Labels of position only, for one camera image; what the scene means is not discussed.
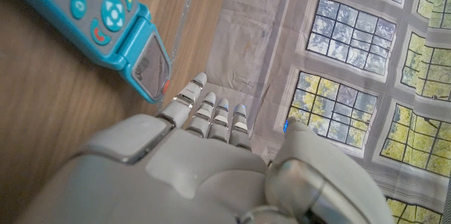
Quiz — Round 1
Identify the printed window backdrop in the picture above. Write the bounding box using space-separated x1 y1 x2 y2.
206 0 451 224

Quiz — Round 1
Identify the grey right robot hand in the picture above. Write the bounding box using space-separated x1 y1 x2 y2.
13 71 395 224

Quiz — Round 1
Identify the teal toy phone remote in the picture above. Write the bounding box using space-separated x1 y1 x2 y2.
0 0 173 104

